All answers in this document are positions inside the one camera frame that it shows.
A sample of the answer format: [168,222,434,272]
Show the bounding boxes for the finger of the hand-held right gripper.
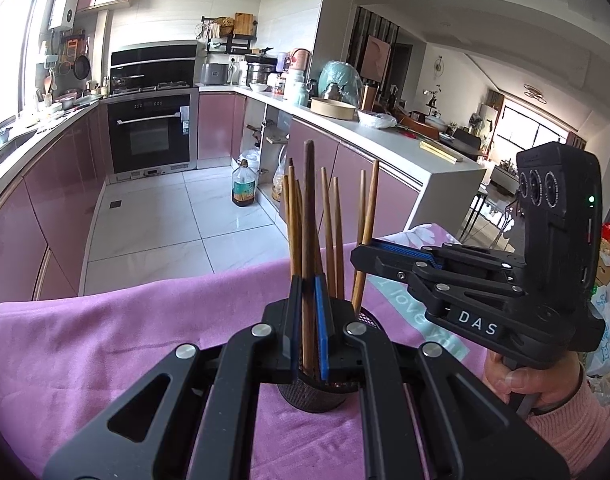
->
[350,245,530,317]
[369,239,528,276]

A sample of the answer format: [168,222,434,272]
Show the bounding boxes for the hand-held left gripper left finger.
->
[42,275,304,480]

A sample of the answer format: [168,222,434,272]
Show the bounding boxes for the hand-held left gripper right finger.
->
[314,275,570,480]

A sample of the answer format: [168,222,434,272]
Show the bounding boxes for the floral-end wooden chopstick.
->
[351,159,380,313]

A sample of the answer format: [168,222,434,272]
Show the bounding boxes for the black mesh pen holder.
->
[276,300,384,414]

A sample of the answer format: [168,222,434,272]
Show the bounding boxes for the bunch of wooden chopsticks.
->
[283,157,368,311]

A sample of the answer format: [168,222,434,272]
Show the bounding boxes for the person's right hand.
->
[482,350,584,415]

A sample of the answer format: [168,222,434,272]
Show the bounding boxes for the cardboard box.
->
[592,240,610,286]

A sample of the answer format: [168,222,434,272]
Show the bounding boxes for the pink peninsula base cabinets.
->
[197,85,487,241]

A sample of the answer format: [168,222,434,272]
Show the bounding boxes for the flat yellow box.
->
[420,140,463,163]

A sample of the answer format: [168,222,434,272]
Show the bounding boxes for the dark dining chair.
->
[452,127,486,157]

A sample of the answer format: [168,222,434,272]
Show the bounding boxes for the living room window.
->
[494,100,572,161]

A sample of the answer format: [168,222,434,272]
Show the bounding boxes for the dark vase with branches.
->
[424,84,443,117]

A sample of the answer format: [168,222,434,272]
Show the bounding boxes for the cooking oil bottle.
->
[231,159,258,207]

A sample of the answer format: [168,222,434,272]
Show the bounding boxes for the pink floral tablecloth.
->
[0,222,490,480]

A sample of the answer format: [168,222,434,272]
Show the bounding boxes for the teal plastic bag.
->
[317,60,363,106]

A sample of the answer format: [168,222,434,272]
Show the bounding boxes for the stainless steel pot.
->
[245,57,278,88]

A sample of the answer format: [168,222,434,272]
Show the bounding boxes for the black built-in oven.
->
[107,92,198,173]

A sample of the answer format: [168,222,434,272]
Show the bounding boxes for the silver boxy appliance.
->
[201,62,230,86]

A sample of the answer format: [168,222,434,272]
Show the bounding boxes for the pink base cabinets with sink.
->
[0,97,110,306]

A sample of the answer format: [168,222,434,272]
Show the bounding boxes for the black range hood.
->
[110,44,198,92]

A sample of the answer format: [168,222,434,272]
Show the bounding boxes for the kitchen window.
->
[0,0,46,111]

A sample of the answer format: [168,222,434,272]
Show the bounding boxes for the framed wall painting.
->
[367,35,392,83]

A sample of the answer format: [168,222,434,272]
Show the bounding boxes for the striped wall panel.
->
[347,7,400,111]

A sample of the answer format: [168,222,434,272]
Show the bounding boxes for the black wall rack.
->
[202,12,258,56]

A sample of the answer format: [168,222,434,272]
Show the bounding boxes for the white wall water heater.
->
[49,0,80,31]

